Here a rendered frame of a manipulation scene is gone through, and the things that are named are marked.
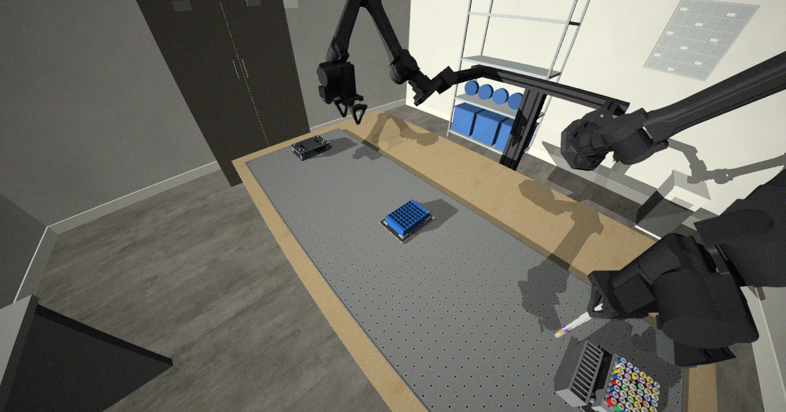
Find blue tube carrier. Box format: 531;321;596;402
386;200;430;236

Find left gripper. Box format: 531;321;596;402
586;256;653;320

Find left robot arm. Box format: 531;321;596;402
568;51;786;369

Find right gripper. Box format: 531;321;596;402
333;81;367;125

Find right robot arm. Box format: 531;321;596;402
316;0;438;104

